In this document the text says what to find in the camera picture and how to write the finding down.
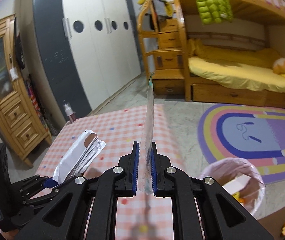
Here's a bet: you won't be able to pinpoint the white paper packaging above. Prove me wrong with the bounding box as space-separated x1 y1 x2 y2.
52 129 107 184

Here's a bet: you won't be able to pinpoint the clear plastic wrapper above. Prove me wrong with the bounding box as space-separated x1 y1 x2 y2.
138 77 154 194

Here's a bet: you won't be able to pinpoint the pink lined trash bin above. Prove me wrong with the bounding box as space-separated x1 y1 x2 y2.
198 158 266 215

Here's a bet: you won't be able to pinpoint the pink checkered tablecloth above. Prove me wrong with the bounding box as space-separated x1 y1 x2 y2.
36 105 185 239

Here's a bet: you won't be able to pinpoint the spray bottle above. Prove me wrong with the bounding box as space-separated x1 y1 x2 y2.
63 103 77 123

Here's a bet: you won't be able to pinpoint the rainbow oval rug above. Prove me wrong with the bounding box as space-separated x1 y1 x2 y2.
198 104 285 184

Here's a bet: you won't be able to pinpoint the wooden cabinet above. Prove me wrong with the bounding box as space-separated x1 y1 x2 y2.
0 15 51 167

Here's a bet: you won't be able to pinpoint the yellow bed sheet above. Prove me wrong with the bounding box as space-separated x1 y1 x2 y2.
187 38 285 93

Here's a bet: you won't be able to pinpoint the white wardrobe with portholes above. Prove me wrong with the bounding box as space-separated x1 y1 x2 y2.
33 0 141 118

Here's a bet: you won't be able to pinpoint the wooden bunk bed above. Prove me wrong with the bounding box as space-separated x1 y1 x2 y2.
173 0 285 108

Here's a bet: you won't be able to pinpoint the orange plush pillow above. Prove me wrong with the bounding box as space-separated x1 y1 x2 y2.
273 58 285 75

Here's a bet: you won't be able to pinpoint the wooden stair drawers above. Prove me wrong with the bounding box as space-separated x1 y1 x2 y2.
137 0 185 95

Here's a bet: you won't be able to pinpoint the clothes pile on stairs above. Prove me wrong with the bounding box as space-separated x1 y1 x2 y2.
137 0 174 22

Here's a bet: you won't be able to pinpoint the green puffer jacket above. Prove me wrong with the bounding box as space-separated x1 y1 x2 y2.
196 0 234 25

